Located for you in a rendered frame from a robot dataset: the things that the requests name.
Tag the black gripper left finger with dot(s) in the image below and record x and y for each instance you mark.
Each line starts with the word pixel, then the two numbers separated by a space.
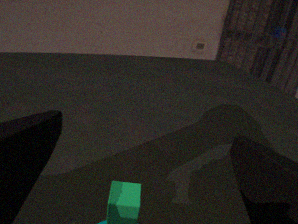
pixel 26 145

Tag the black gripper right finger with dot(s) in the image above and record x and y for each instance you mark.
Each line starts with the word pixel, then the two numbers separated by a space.
pixel 267 181

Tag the green rectangular post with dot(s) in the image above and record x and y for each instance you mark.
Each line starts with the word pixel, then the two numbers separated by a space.
pixel 124 203

